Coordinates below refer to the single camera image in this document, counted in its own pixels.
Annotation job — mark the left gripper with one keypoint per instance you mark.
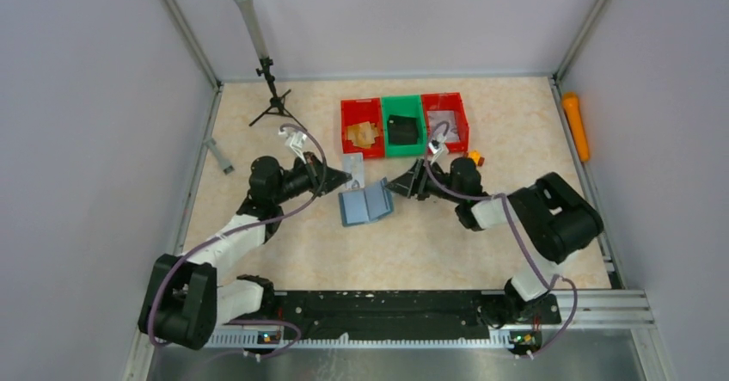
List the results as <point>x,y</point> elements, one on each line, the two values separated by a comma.
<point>315,175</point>

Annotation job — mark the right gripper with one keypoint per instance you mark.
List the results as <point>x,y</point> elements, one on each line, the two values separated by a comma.
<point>422,179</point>

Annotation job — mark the silver VIP card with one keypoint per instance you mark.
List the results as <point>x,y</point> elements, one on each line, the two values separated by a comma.
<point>353,164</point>

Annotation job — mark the blue card holder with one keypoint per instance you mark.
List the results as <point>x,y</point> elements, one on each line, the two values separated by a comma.
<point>366,205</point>

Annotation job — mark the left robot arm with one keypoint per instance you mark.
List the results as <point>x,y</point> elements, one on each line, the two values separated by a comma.
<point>185,299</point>

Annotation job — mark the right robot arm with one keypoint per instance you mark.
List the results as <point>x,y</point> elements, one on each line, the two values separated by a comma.
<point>549,219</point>

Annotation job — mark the black cards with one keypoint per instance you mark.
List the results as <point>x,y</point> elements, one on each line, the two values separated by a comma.
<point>402,130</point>

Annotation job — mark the silver cards in bin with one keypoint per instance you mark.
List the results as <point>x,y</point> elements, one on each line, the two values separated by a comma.
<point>447,120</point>

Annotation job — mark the green bin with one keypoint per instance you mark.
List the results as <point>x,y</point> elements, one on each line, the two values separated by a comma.
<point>405,105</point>

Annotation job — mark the yellow toy block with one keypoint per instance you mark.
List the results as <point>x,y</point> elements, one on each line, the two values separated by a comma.
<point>476,157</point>

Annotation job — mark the left red bin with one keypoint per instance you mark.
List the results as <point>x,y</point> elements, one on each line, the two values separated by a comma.
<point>360,110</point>

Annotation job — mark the red bin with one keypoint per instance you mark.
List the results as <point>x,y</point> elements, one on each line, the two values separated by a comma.
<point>448,108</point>
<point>360,110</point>

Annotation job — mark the right red bin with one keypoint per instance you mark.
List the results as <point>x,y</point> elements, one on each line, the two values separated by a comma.
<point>448,108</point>

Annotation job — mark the grey small tool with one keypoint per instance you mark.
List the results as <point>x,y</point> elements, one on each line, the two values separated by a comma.
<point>223,162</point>

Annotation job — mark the orange flashlight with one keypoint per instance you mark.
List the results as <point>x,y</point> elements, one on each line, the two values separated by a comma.
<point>571,107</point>

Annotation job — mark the black tripod with grey tube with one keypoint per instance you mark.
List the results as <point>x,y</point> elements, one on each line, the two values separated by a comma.
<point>277,101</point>

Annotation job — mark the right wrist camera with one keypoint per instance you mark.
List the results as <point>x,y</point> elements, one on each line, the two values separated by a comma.
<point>437,147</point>

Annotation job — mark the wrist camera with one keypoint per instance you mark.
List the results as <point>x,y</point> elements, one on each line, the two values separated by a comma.
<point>294,141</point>
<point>437,147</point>

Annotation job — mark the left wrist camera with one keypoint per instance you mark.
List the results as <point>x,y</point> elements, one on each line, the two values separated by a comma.
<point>294,141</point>

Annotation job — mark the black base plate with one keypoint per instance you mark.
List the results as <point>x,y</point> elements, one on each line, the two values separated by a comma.
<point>404,315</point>

